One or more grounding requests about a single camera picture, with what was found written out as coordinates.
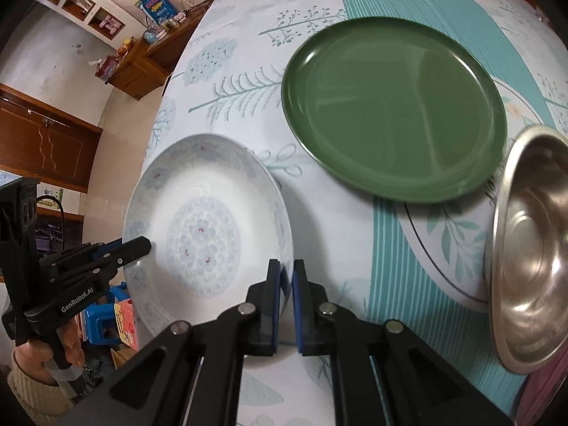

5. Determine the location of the blue plastic stool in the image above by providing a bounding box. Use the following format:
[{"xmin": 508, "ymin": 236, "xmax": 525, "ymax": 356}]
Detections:
[{"xmin": 82, "ymin": 284, "xmax": 134, "ymax": 347}]

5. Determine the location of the teal leaf print tablecloth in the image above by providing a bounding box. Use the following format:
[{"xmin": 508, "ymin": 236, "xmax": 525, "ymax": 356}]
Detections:
[{"xmin": 144, "ymin": 0, "xmax": 568, "ymax": 426}]

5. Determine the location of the red printed box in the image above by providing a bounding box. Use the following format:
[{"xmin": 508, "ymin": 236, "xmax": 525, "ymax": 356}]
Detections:
[{"xmin": 113, "ymin": 299, "xmax": 139, "ymax": 351}]

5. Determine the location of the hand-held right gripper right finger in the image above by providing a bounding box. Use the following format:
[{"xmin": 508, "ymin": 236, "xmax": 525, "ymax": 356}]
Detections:
[{"xmin": 292, "ymin": 258, "xmax": 515, "ymax": 426}]

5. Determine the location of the pink box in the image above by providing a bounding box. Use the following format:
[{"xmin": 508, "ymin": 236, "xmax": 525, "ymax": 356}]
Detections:
[{"xmin": 94, "ymin": 55, "xmax": 120, "ymax": 81}]

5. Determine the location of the wooden cabinet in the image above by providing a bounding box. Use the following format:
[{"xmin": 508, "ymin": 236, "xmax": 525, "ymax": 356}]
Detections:
[{"xmin": 106, "ymin": 6, "xmax": 209, "ymax": 100}]

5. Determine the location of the person's left forearm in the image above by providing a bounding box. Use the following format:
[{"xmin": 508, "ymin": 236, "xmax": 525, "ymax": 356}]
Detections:
[{"xmin": 6, "ymin": 355, "xmax": 78, "ymax": 414}]

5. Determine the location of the large stainless steel bowl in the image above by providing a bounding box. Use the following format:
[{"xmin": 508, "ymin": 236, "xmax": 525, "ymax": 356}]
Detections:
[{"xmin": 485, "ymin": 124, "xmax": 568, "ymax": 374}]

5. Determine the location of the wall alcove shelf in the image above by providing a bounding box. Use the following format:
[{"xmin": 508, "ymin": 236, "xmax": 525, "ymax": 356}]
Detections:
[{"xmin": 40, "ymin": 0, "xmax": 127, "ymax": 47}]

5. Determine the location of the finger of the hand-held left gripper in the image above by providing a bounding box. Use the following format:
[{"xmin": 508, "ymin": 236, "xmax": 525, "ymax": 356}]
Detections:
[
  {"xmin": 84, "ymin": 239, "xmax": 124, "ymax": 259},
  {"xmin": 44, "ymin": 236, "xmax": 152, "ymax": 285}
]

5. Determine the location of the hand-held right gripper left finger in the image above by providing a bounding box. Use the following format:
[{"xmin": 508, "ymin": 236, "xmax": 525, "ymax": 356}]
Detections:
[{"xmin": 55, "ymin": 258, "xmax": 285, "ymax": 426}]

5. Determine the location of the green plate white rim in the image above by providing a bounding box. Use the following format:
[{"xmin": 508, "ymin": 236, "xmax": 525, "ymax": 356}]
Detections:
[{"xmin": 123, "ymin": 133, "xmax": 294, "ymax": 365}]

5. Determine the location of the wooden door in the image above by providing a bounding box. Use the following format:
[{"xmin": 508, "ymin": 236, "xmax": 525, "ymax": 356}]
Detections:
[{"xmin": 0, "ymin": 83, "xmax": 105, "ymax": 193}]

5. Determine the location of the person's left hand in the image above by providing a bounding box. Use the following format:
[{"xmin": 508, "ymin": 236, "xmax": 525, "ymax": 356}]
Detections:
[{"xmin": 12, "ymin": 317, "xmax": 86, "ymax": 384}]

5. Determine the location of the blue printed packet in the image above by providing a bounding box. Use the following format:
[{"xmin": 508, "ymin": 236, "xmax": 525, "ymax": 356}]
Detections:
[{"xmin": 135, "ymin": 0, "xmax": 178, "ymax": 25}]

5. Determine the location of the white leaf print plate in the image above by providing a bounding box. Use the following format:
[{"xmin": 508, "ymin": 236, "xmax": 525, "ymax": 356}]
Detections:
[{"xmin": 403, "ymin": 77, "xmax": 568, "ymax": 313}]

